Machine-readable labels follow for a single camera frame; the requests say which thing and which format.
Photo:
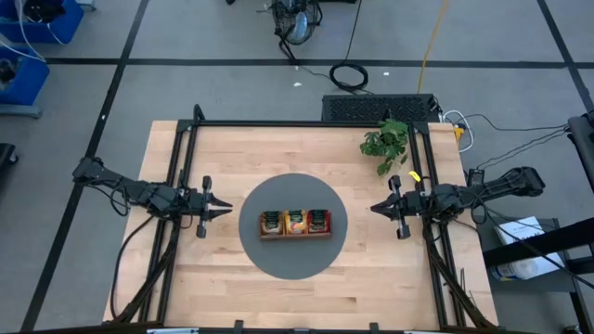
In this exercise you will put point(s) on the potted green plant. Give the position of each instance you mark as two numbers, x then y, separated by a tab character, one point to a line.
387	141

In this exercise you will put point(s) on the red tea packet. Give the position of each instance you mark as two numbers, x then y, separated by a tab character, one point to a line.
319	220

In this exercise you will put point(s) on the orange tea packet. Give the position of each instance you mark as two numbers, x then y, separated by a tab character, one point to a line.
296	221

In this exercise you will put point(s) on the blue storage bin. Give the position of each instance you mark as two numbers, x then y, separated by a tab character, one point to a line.
69	25
28	83

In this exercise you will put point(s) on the wooden three-compartment tray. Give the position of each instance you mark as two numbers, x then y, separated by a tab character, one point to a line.
297	234

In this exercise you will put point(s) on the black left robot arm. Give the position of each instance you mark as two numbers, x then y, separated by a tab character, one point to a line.
125	188

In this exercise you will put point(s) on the round grey placemat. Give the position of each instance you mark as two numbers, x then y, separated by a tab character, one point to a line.
292	185

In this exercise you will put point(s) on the black frame bracket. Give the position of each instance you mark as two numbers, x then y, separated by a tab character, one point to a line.
373	327
239	325

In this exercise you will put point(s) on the black chair base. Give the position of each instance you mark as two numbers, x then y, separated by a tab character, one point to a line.
5	155

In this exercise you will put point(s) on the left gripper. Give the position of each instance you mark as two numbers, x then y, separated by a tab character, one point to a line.
202	204

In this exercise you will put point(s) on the black power adapter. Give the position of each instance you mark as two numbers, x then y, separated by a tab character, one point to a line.
476	176

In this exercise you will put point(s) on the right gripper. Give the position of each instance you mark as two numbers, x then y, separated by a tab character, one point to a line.
401	204

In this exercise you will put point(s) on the white paper bag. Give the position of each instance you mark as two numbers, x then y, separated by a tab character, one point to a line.
512	230

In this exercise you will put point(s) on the yellow power plug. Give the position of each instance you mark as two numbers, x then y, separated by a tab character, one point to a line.
458	133

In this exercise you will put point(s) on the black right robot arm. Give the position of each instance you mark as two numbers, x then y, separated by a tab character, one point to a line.
492	190

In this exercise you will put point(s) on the black perforated computer case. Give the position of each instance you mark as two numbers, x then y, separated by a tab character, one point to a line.
371	109

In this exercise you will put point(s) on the black floor fan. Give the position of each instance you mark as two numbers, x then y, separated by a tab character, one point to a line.
297	23

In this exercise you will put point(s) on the black shelf cart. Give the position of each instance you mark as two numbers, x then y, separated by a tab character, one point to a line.
533	243

